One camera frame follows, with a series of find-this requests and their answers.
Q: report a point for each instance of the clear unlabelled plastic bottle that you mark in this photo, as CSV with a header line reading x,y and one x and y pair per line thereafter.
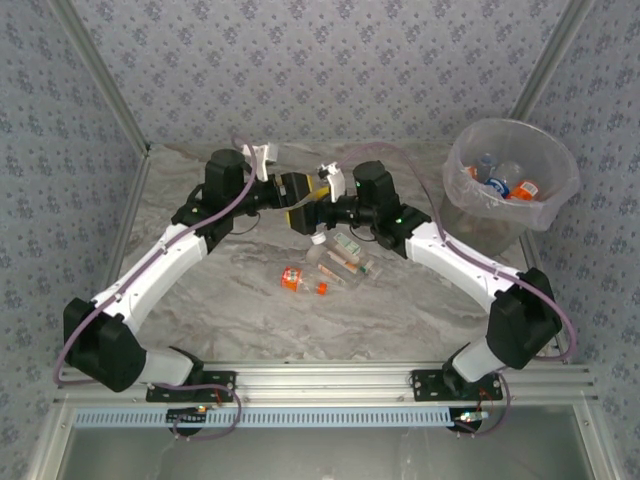
x,y
509,171

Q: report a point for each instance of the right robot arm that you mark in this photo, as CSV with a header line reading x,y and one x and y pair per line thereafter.
x,y
465,265

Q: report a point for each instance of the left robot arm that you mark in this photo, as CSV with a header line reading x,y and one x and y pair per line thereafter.
x,y
150,270

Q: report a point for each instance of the clear plastic waste bin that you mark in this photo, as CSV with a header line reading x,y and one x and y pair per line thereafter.
x,y
560,160

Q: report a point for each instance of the clear bottle white cap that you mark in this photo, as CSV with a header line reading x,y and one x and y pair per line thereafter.
x,y
316,252

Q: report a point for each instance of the white green print label bottle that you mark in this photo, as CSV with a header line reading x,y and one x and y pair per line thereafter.
x,y
347,244

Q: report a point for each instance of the clear bottle tan label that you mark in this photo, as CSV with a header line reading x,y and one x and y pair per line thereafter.
x,y
344,261

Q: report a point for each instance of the clear bottle red striped label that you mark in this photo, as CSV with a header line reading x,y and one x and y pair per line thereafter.
x,y
332,275

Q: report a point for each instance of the clear bottle green mark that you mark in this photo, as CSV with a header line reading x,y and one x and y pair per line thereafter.
x,y
371,270

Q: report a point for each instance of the small circuit board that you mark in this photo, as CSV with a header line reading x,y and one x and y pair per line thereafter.
x,y
470,417
192,414

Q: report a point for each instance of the grey metal panel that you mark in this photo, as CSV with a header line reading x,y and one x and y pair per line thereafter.
x,y
320,455

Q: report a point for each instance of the aluminium frame post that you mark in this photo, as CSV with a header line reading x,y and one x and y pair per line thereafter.
x,y
100,75
550,55

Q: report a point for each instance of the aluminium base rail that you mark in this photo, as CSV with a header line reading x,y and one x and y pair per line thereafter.
x,y
320,382

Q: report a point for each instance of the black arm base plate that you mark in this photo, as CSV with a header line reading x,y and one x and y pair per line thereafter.
x,y
425,385
220,385

